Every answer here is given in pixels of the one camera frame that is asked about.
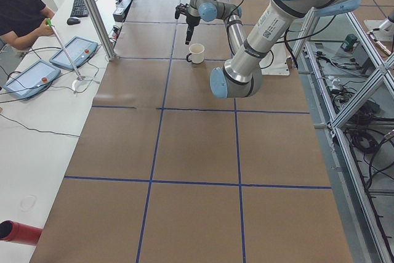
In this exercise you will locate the aluminium frame rail structure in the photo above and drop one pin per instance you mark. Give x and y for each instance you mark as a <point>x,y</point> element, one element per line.
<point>348,60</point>

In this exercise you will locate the red cylinder tube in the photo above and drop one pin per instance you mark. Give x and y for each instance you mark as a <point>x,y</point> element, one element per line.
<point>16,232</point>

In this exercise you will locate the grey control box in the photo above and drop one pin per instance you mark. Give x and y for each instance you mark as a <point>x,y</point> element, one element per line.
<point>121,11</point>

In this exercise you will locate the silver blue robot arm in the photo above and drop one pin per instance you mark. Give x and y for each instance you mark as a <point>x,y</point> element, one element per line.
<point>241,76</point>

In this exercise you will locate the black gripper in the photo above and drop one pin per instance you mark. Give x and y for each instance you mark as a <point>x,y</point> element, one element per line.
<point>192,21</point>

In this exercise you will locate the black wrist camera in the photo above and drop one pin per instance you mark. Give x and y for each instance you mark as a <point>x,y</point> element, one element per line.
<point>181,9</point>

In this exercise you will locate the metal rod with green tip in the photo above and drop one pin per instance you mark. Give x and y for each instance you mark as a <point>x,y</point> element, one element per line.
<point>79,76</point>

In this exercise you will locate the person in black shirt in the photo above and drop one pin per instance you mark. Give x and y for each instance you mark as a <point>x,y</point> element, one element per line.
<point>24,21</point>

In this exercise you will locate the black computer mouse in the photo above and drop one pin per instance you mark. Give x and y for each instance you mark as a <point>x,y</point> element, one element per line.
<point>73,21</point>

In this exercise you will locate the black keyboard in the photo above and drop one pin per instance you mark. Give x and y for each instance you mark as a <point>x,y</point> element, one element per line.
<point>79,9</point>

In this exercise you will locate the left teach pendant tablet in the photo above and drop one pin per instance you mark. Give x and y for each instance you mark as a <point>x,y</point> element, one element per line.
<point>32,80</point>

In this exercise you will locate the aluminium frame post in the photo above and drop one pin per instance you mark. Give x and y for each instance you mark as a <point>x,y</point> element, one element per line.
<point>100,28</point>

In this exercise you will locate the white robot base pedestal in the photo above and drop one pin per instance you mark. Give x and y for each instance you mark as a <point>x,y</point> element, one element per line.
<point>275,62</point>

